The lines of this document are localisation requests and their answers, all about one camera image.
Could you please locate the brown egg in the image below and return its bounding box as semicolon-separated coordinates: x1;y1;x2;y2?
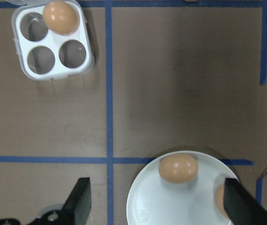
214;184;230;218
158;153;199;184
43;1;80;36

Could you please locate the white round plate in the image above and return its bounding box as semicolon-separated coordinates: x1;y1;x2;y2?
126;150;243;225

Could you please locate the white egg box clear lid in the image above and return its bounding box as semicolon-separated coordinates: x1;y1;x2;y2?
6;0;95;81

